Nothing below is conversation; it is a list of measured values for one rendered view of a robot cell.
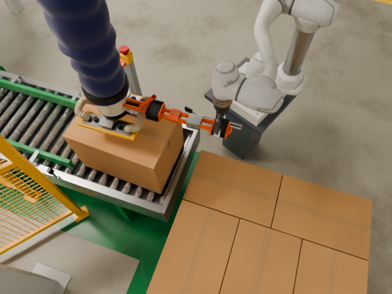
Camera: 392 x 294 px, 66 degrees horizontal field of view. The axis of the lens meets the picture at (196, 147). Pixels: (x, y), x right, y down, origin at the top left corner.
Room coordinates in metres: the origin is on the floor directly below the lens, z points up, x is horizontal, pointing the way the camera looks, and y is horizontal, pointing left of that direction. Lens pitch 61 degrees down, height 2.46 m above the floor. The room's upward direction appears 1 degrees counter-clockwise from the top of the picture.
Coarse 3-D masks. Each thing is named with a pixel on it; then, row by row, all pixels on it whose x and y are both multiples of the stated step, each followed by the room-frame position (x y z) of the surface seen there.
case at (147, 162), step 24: (144, 120) 1.04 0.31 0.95; (168, 120) 1.04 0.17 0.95; (72, 144) 0.93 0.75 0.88; (96, 144) 0.88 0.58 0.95; (120, 144) 0.88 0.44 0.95; (144, 144) 0.88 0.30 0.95; (168, 144) 0.89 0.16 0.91; (96, 168) 0.90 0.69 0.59; (120, 168) 0.81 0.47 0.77; (144, 168) 0.74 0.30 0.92; (168, 168) 0.85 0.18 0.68
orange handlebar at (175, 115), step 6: (120, 60) 1.28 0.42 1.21; (132, 102) 0.98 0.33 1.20; (138, 102) 0.98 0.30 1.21; (132, 108) 0.94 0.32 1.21; (138, 108) 0.94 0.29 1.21; (168, 108) 0.93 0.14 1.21; (162, 114) 0.90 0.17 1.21; (174, 114) 0.89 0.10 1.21; (180, 114) 0.90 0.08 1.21; (186, 114) 0.89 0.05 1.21; (174, 120) 0.86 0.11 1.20; (180, 120) 0.86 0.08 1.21; (186, 120) 0.86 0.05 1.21; (204, 120) 0.86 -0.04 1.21; (210, 120) 0.86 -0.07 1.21; (204, 126) 0.82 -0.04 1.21; (228, 132) 0.78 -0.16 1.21
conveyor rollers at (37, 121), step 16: (0, 96) 1.59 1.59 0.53; (32, 96) 1.58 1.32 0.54; (0, 112) 1.44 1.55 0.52; (16, 112) 1.42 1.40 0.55; (32, 112) 1.42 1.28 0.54; (64, 112) 1.41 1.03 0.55; (0, 128) 1.29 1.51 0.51; (16, 128) 1.27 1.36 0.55; (32, 128) 1.27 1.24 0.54; (48, 128) 1.28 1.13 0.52; (32, 144) 1.13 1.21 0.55; (48, 144) 1.13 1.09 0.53; (48, 160) 0.99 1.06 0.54; (80, 176) 0.86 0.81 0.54; (128, 192) 0.74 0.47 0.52
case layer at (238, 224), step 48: (192, 192) 0.73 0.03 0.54; (240, 192) 0.72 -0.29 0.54; (288, 192) 0.71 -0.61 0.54; (336, 192) 0.71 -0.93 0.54; (192, 240) 0.41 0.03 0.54; (240, 240) 0.41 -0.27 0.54; (288, 240) 0.40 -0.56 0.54; (336, 240) 0.40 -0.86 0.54; (192, 288) 0.14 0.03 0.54; (240, 288) 0.14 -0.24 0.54; (288, 288) 0.13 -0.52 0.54; (336, 288) 0.13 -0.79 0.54
